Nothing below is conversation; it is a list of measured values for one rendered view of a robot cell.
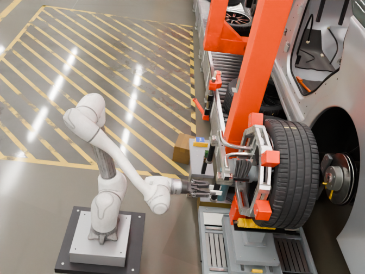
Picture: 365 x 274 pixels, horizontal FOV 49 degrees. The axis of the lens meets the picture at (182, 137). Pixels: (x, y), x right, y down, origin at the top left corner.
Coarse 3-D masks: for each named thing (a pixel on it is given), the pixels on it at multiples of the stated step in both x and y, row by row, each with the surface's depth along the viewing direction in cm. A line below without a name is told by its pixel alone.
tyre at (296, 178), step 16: (272, 128) 228; (288, 128) 226; (304, 128) 229; (288, 144) 217; (304, 144) 219; (288, 160) 214; (304, 160) 215; (288, 176) 212; (304, 176) 213; (272, 192) 218; (288, 192) 212; (304, 192) 213; (272, 208) 217; (288, 208) 217; (304, 208) 218; (256, 224) 241; (272, 224) 227; (288, 224) 228
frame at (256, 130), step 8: (248, 128) 248; (256, 128) 232; (264, 128) 234; (248, 136) 256; (256, 136) 230; (264, 136) 229; (248, 144) 260; (248, 152) 264; (240, 184) 265; (264, 184) 215; (256, 192) 220; (264, 192) 216; (240, 200) 254; (240, 208) 249; (248, 208) 250; (248, 216) 231
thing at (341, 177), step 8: (336, 160) 251; (344, 160) 242; (328, 168) 252; (336, 168) 245; (344, 168) 241; (352, 168) 236; (336, 176) 241; (344, 176) 240; (352, 176) 235; (328, 184) 250; (336, 184) 242; (344, 184) 239; (352, 184) 234; (328, 192) 258; (336, 192) 248; (344, 192) 238; (336, 200) 247; (344, 200) 241
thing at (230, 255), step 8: (224, 216) 305; (224, 224) 296; (224, 232) 294; (224, 240) 291; (232, 248) 282; (232, 256) 277; (232, 264) 272; (240, 264) 270; (232, 272) 265; (240, 272) 266; (248, 272) 266; (256, 272) 266; (264, 272) 267; (272, 272) 268; (280, 272) 272
